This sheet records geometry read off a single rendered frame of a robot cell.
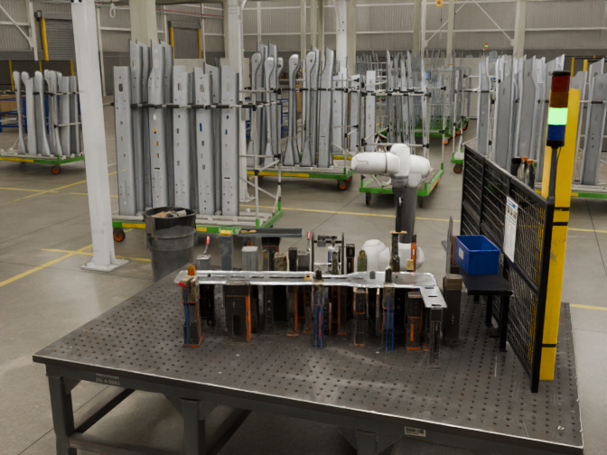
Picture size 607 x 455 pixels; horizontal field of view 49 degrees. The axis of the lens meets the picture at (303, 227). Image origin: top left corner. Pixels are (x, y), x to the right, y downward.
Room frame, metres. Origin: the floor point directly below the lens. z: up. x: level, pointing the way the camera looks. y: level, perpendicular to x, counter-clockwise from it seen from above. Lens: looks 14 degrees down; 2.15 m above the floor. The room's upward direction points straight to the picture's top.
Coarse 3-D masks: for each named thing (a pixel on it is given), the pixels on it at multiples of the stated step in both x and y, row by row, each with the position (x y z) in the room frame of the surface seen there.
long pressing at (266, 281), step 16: (208, 272) 3.48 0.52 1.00; (224, 272) 3.47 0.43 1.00; (240, 272) 3.47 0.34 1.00; (256, 272) 3.47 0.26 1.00; (272, 272) 3.46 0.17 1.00; (288, 272) 3.46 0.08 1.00; (304, 272) 3.45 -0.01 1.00; (368, 272) 3.45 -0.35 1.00; (384, 272) 3.45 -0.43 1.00; (400, 272) 3.44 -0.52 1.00; (416, 272) 3.44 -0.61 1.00; (416, 288) 3.22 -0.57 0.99; (432, 288) 3.22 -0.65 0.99
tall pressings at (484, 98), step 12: (504, 60) 12.40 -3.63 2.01; (516, 60) 12.06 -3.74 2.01; (540, 60) 11.96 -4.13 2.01; (480, 72) 12.49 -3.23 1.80; (516, 72) 12.05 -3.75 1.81; (540, 72) 11.94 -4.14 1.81; (480, 84) 12.46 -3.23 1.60; (540, 84) 11.93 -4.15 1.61; (480, 96) 12.46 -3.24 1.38; (540, 96) 11.93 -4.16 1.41; (480, 108) 12.47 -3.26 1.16; (540, 108) 11.91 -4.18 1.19; (480, 120) 12.47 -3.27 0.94; (540, 120) 11.86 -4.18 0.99; (480, 132) 12.46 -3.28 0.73; (516, 132) 12.02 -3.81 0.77; (480, 144) 12.44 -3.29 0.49; (492, 144) 12.29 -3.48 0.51
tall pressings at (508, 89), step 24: (504, 72) 10.02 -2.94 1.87; (600, 72) 9.74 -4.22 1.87; (504, 96) 9.77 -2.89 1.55; (528, 96) 9.65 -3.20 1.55; (600, 96) 9.51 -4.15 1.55; (504, 120) 9.98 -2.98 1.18; (528, 120) 9.63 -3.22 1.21; (600, 120) 9.49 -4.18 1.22; (504, 144) 9.95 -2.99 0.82; (528, 144) 9.59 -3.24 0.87; (576, 144) 9.52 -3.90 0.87; (600, 144) 9.41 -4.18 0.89; (504, 168) 9.70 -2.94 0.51
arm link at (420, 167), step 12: (420, 156) 3.91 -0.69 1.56; (420, 168) 3.84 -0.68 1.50; (408, 180) 3.85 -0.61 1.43; (420, 180) 3.87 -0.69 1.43; (408, 192) 3.88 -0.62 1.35; (408, 204) 3.90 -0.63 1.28; (408, 216) 3.91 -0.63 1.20; (408, 228) 3.93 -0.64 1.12; (408, 240) 3.95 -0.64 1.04; (408, 252) 3.94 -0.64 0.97; (420, 252) 3.98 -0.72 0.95; (420, 264) 3.97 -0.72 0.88
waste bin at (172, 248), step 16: (160, 208) 6.35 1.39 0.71; (176, 208) 6.38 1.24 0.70; (160, 224) 5.92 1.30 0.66; (176, 224) 5.93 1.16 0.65; (192, 224) 6.08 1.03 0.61; (160, 240) 5.95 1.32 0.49; (176, 240) 5.96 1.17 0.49; (192, 240) 6.12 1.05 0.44; (160, 256) 5.96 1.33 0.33; (176, 256) 5.96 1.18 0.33; (192, 256) 6.14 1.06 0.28; (160, 272) 5.97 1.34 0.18
